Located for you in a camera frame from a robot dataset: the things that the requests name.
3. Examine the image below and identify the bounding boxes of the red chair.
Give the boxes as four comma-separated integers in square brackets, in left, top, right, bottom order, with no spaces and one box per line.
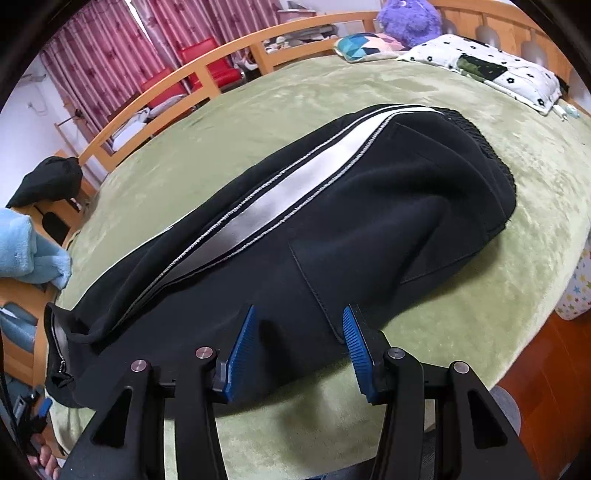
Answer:
[141,69,185,109]
[178,37,243,90]

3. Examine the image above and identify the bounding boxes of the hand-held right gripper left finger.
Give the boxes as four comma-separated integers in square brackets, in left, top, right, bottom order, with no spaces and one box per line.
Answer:
[58,305,258,480]

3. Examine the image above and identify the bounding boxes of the geometric print pillow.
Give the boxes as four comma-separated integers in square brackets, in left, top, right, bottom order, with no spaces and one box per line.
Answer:
[333,31,414,63]

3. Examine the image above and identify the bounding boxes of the black pants with white stripe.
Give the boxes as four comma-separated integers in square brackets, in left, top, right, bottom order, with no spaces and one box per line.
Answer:
[44,104,517,409]

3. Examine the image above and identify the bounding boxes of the star print cloth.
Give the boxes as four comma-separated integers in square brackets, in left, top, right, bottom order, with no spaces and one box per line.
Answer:
[554,247,591,321]

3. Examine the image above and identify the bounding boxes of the black cloth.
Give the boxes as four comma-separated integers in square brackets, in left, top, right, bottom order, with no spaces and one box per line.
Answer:
[6,156,85,209]

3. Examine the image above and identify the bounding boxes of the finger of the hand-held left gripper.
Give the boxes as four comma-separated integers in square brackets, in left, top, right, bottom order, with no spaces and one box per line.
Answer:
[30,398,52,432]

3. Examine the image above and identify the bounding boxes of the white floral pillow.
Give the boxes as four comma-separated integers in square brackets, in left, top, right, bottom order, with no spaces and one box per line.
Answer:
[397,34,563,116]

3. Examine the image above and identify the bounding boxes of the light blue fleece blanket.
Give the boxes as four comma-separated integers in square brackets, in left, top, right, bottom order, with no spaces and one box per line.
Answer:
[0,208,73,289]

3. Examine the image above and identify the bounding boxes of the green fleece blanket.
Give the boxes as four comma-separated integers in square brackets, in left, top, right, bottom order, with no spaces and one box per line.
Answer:
[48,58,591,468]

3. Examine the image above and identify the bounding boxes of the red patterned curtain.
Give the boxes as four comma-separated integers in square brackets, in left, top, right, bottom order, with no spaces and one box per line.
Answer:
[39,0,301,139]

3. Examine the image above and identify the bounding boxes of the purple plush toy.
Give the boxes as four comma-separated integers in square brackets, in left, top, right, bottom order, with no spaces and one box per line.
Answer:
[376,0,444,49]

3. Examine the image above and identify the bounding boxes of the person's left hand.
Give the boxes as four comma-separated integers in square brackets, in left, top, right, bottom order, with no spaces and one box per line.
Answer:
[28,438,63,480]

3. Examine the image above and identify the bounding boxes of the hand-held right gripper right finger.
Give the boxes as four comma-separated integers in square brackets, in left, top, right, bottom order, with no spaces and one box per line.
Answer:
[342,305,541,480]

